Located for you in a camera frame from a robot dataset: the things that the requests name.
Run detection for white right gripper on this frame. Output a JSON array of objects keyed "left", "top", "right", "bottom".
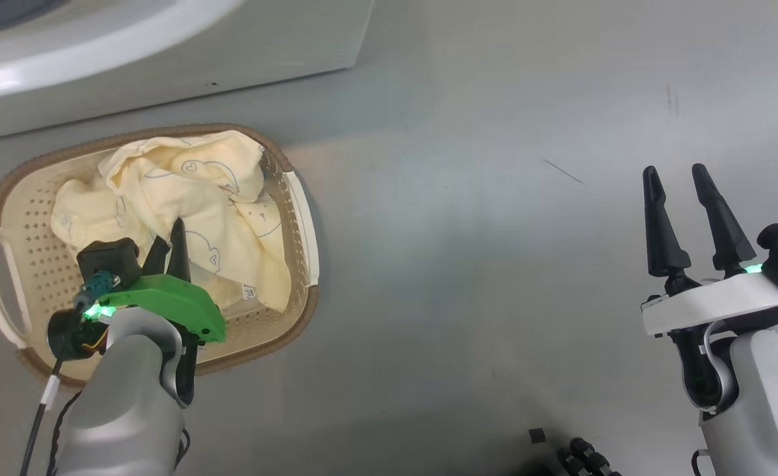
[{"left": 641, "top": 163, "right": 778, "bottom": 338}]

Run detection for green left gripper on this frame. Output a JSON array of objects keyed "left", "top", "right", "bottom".
[{"left": 97, "top": 218, "right": 228, "bottom": 344}]

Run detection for cream cloud-print top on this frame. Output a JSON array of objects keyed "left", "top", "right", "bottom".
[{"left": 98, "top": 130, "right": 292, "bottom": 313}]

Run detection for cream perforated laundry basket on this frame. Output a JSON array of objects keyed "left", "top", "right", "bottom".
[{"left": 0, "top": 123, "right": 321, "bottom": 387}]

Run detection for white front-load washing machine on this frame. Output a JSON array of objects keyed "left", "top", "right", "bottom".
[{"left": 0, "top": 0, "right": 376, "bottom": 144}]

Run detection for black left cable teal connector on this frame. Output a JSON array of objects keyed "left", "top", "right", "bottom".
[{"left": 20, "top": 270, "right": 122, "bottom": 476}]

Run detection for black corrugated cable conduit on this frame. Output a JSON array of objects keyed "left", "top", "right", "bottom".
[{"left": 556, "top": 436, "right": 622, "bottom": 476}]

